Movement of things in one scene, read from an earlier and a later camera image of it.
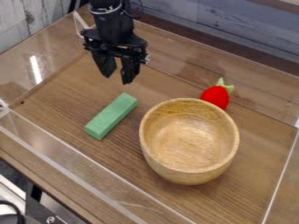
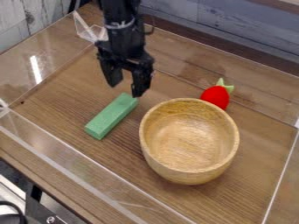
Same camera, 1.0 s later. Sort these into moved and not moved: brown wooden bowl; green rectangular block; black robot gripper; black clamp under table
Moved: black robot gripper
Not moved: black clamp under table; brown wooden bowl; green rectangular block
